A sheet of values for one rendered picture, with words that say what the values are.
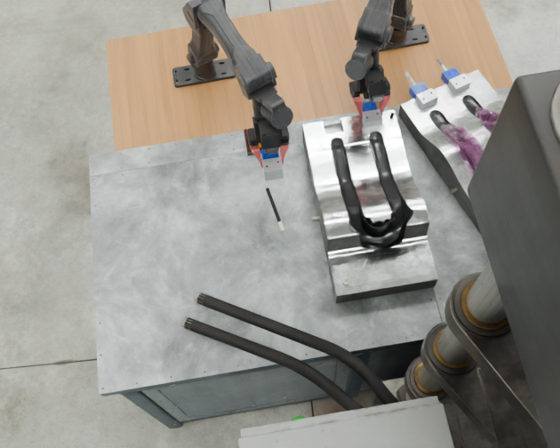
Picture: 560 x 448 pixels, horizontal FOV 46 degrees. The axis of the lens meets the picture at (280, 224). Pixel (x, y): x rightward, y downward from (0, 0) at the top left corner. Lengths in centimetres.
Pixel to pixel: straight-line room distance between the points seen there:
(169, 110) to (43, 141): 117
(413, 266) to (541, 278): 114
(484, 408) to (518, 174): 68
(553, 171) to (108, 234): 150
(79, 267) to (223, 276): 112
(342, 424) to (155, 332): 87
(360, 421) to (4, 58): 281
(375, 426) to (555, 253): 51
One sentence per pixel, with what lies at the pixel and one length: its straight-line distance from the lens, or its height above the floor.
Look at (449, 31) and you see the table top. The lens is 223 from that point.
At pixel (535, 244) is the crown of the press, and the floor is 193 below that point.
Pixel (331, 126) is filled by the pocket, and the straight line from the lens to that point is 190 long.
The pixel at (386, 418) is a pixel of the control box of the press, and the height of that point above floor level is 147.
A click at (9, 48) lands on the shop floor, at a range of 352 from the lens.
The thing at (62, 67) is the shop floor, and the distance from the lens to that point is 335.
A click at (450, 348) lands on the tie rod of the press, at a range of 115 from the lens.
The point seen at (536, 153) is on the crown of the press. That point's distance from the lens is 57.
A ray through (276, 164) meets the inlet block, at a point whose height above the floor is 96.
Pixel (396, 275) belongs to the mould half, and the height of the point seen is 86.
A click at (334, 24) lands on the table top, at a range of 221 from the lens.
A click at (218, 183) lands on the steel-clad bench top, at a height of 80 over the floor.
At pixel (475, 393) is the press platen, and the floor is 129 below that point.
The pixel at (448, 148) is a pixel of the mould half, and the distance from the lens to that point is 186.
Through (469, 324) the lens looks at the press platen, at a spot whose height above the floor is 154.
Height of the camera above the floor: 246
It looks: 65 degrees down
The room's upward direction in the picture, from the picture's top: 7 degrees counter-clockwise
